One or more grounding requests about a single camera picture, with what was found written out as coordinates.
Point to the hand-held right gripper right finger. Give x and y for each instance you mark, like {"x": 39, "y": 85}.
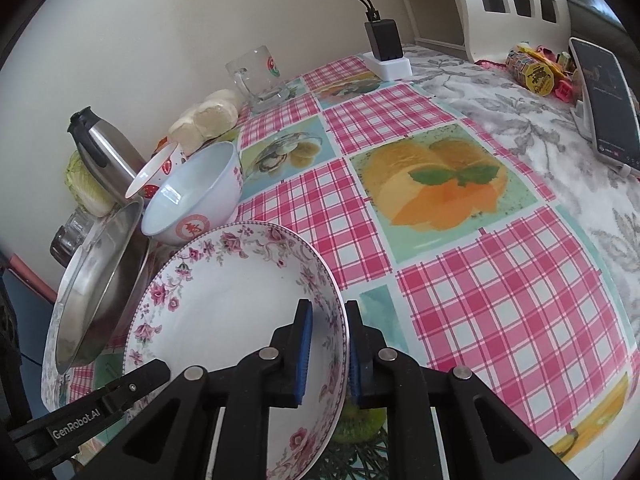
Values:
{"x": 353, "y": 365}

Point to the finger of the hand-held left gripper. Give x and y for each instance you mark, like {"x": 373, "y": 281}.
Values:
{"x": 140, "y": 382}

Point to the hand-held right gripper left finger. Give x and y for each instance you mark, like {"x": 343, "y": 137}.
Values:
{"x": 304, "y": 350}

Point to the pink floral plate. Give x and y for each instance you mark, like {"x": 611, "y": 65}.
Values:
{"x": 225, "y": 300}

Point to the stainless steel pan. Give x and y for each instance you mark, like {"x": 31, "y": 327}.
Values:
{"x": 100, "y": 280}

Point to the white bowl with red emblem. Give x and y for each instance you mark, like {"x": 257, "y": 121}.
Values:
{"x": 200, "y": 195}

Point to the small strawberry print bowl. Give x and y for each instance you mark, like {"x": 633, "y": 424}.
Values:
{"x": 165, "y": 167}

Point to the pink plaid printed tablecloth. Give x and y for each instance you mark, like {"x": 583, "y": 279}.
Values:
{"x": 450, "y": 285}

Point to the clear glass cup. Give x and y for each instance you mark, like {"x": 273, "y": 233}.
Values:
{"x": 82, "y": 222}

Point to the napa cabbage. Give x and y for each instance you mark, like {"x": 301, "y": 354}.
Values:
{"x": 85, "y": 190}

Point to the stainless steel thermos jug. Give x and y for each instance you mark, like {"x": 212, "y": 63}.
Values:
{"x": 107, "y": 160}

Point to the orange snack packet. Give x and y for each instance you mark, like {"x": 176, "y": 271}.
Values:
{"x": 162, "y": 144}

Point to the bag of steamed buns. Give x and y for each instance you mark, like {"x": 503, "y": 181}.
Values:
{"x": 210, "y": 115}

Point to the clear glass mug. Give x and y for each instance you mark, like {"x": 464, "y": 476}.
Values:
{"x": 260, "y": 80}

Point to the white power strip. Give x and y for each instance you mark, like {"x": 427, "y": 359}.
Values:
{"x": 395, "y": 69}

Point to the black charger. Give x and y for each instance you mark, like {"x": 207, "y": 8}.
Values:
{"x": 384, "y": 39}

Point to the yellow patterned snack tube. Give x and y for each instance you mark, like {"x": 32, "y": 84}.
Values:
{"x": 532, "y": 71}

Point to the pink snack packets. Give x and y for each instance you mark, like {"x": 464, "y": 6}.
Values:
{"x": 565, "y": 85}

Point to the smartphone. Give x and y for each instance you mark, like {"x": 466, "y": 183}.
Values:
{"x": 605, "y": 100}

